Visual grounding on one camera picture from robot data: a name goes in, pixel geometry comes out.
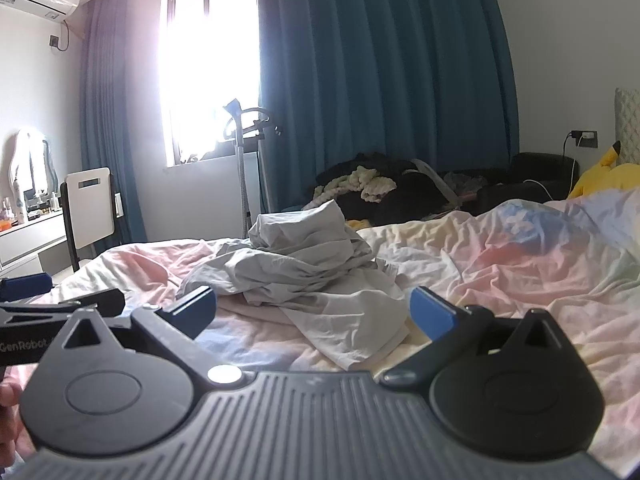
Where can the vanity mirror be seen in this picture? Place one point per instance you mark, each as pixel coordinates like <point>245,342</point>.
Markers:
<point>30,160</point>

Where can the yellow plush toy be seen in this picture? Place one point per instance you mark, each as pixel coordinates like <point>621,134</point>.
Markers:
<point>610,177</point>

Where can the cream knitted scarf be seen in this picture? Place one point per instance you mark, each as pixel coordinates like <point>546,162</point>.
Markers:
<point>370,180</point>

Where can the wall socket with charger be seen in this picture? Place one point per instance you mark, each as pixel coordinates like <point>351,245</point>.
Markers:
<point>586,139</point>

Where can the white bottle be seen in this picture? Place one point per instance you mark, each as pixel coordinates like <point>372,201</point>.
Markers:
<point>18,205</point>

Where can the white t-shirt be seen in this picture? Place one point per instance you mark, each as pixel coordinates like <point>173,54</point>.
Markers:
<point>300,270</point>

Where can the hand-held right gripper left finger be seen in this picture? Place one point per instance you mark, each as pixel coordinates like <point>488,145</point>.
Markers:
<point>192,310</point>

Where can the person's left hand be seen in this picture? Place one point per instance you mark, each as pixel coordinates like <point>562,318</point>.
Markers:
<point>9,397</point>

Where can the white folding chair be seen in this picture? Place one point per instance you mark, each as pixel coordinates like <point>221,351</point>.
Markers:
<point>87,210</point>

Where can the window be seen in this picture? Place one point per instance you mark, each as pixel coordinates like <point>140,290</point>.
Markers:
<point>200,60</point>

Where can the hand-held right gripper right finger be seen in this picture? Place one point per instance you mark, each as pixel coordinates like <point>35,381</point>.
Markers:
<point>431,312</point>

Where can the white vanity desk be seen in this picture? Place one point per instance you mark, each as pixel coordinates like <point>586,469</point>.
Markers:
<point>25,242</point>

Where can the cream quilted pillow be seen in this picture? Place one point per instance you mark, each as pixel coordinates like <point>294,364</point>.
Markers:
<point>629,125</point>

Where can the pastel bed blanket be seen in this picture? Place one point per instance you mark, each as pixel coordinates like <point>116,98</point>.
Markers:
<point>525,270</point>

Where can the blue curtain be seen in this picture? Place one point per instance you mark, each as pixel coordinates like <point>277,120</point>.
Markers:
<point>110,110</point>
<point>375,60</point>

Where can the group of cosmetic bottles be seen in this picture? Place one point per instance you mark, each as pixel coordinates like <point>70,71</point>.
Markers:
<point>42,205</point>

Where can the pile of dark clothes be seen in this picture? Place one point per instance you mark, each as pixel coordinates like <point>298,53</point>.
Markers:
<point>415,195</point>

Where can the black sofa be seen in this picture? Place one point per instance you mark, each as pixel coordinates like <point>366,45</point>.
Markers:
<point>540,170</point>

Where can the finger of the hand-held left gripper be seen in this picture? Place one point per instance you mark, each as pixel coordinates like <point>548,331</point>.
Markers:
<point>25,286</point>
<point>107,302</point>

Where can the yellow cloth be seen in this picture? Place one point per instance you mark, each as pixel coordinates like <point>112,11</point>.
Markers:
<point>357,224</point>

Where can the garment steamer stand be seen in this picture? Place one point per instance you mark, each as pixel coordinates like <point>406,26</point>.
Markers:
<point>243,185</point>

